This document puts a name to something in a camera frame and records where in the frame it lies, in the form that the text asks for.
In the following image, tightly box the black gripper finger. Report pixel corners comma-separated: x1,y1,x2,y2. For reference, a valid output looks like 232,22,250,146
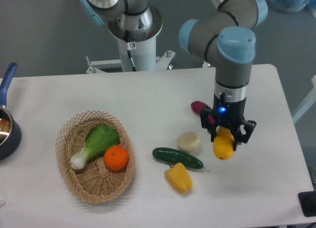
200,107,218,142
231,117,257,151

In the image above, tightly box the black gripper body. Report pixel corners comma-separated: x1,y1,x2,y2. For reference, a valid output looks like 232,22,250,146
213,95,246,133

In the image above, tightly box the yellow mango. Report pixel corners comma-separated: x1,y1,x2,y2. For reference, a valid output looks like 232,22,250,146
213,127,235,160

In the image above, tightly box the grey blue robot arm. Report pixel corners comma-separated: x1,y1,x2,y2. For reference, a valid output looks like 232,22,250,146
79,0,268,148

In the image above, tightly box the purple sweet potato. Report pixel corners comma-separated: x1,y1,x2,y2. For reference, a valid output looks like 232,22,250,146
191,101,216,126

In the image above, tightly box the green cucumber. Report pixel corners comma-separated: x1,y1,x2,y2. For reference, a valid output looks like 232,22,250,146
152,147,210,172

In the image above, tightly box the yellow bell pepper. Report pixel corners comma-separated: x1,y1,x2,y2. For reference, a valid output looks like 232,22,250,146
164,162,193,193

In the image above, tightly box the black device at table edge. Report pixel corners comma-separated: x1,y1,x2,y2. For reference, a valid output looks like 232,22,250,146
298,191,316,217

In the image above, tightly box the orange fruit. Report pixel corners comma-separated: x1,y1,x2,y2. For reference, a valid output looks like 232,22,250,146
103,145,129,171

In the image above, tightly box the green bok choy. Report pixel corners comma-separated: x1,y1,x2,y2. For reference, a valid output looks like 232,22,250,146
70,125,120,170

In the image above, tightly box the wicker basket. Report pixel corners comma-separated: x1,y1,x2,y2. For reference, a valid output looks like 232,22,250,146
56,111,135,203

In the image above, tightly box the blue plastic bag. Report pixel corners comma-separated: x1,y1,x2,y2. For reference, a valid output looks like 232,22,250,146
270,0,310,14

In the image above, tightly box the blue saucepan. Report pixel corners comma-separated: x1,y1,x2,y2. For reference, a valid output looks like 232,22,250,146
0,62,22,160

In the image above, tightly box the white frame at right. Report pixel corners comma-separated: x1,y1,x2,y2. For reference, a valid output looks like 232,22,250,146
292,76,316,123

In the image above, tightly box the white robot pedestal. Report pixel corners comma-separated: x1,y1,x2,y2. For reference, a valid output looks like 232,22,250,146
85,5,213,75

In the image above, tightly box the black cable on pedestal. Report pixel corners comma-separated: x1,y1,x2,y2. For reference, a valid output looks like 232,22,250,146
124,30,138,72

